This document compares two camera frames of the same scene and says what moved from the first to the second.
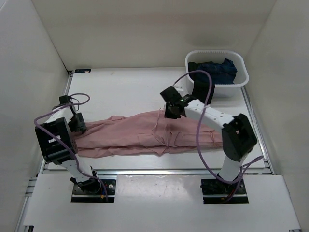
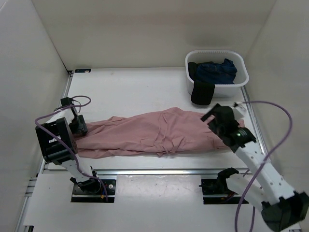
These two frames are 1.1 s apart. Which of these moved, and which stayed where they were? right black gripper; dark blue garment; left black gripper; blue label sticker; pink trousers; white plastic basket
Moved: pink trousers; right black gripper
Stayed: dark blue garment; blue label sticker; white plastic basket; left black gripper
